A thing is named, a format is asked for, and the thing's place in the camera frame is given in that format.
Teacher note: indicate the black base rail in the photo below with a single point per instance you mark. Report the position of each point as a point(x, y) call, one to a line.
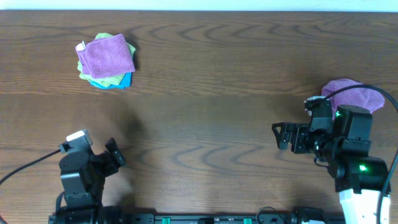
point(148, 218)

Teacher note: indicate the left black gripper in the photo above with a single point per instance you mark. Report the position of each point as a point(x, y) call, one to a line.
point(106, 156)

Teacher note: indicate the folded green cloth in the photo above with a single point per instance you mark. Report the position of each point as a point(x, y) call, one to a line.
point(103, 81)

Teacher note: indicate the crumpled purple cloth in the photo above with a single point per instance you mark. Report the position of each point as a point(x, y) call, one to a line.
point(361, 97)

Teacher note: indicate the purple microfiber cloth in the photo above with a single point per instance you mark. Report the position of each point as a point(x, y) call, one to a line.
point(105, 57)

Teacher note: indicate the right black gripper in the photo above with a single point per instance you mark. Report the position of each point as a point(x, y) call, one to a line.
point(300, 131)

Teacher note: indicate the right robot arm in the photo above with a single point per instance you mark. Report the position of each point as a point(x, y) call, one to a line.
point(343, 148)

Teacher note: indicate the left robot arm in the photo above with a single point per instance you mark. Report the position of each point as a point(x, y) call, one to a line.
point(83, 175)

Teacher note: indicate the folded blue cloth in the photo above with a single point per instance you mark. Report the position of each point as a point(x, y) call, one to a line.
point(125, 82)

